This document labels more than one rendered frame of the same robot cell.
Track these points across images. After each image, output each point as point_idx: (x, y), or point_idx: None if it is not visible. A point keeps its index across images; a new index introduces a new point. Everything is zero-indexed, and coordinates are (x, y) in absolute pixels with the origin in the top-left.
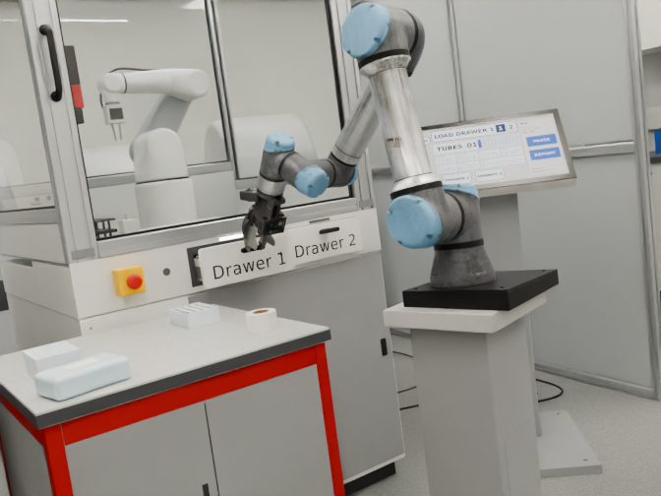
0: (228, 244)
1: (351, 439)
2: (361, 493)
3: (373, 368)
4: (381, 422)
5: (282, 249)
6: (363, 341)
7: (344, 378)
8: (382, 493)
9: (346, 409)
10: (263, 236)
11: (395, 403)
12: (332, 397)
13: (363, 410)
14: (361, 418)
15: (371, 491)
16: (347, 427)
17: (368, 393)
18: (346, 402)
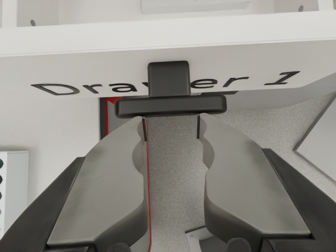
0: (67, 54)
1: (248, 105)
2: (236, 110)
3: (313, 90)
4: (281, 103)
5: (311, 67)
6: (331, 81)
7: (274, 92)
8: (246, 120)
9: (257, 100)
10: (207, 165)
11: (306, 99)
12: (251, 97)
13: (272, 100)
14: (266, 102)
15: (243, 112)
16: (250, 103)
17: (288, 97)
18: (262, 98)
